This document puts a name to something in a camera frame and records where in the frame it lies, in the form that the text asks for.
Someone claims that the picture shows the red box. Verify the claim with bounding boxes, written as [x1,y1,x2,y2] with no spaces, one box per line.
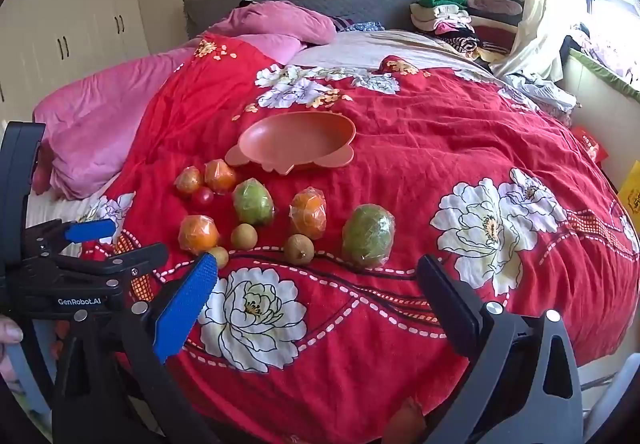
[570,127,610,164]

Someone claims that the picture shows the yellow bag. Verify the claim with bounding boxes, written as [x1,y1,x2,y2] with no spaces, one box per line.
[616,174,640,227]

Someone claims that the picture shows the person's left hand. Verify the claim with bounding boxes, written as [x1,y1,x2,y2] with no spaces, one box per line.
[0,315,24,390]

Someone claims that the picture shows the pink fleece blanket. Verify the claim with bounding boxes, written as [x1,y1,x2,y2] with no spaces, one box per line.
[32,0,337,201]

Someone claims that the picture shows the green-edged sill cushion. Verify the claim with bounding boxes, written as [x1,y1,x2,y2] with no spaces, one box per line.
[567,48,640,102]

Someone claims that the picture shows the stack of folded clothes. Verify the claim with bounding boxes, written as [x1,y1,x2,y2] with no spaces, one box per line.
[410,3,481,58]

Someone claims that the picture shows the salmon pink plastic plate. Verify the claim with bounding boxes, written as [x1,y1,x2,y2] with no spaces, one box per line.
[224,111,357,174]

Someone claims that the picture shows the white crumpled clothes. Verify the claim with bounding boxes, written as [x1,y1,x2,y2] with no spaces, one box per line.
[502,72,578,112]

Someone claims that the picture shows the beige blanket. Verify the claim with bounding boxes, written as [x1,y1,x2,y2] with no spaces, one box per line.
[287,29,493,75]

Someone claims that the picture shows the red cherry tomato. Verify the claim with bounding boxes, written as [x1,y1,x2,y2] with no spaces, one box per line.
[191,187,216,212]

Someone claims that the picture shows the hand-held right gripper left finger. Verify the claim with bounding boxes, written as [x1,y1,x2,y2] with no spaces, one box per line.
[51,251,221,444]

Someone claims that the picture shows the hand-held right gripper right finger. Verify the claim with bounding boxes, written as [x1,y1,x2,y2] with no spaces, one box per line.
[416,254,585,444]

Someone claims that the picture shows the white striped bed sheet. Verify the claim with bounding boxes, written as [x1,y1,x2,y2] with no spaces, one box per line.
[25,171,126,257]

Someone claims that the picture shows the dark red folded cloth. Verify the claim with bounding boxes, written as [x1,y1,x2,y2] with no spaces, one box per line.
[472,17,521,55]

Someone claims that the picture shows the large green fruit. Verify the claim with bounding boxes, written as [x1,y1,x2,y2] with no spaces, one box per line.
[342,204,396,270]

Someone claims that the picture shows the red floral blanket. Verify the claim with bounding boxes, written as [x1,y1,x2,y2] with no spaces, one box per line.
[80,32,640,444]

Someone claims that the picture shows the mauve folded garment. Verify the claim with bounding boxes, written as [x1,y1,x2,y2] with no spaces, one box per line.
[467,0,523,18]

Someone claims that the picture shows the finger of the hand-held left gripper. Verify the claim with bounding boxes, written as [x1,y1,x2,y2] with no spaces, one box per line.
[30,243,169,297]
[25,219,117,255]

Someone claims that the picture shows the white wardrobe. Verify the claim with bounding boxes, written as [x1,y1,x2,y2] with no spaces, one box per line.
[0,0,151,125]

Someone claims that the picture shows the small plastic-wrapped orange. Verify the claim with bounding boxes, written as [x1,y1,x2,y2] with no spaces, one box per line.
[174,166,205,197]

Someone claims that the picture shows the dark hanging garment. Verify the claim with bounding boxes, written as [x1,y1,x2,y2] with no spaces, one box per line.
[560,24,591,70]

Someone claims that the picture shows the small green fruit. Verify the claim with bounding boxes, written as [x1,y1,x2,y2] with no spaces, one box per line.
[232,178,276,226]

